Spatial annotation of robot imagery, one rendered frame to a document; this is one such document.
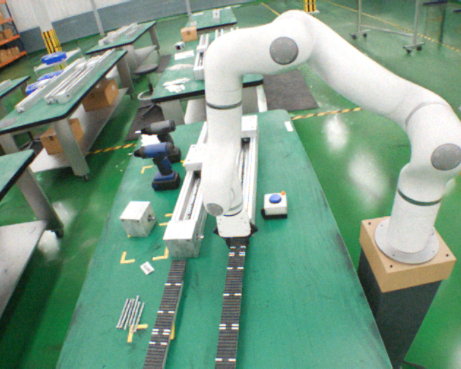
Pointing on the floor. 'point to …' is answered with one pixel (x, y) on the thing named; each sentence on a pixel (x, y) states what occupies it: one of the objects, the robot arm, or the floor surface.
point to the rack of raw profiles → (454, 9)
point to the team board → (391, 31)
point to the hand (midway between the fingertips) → (238, 241)
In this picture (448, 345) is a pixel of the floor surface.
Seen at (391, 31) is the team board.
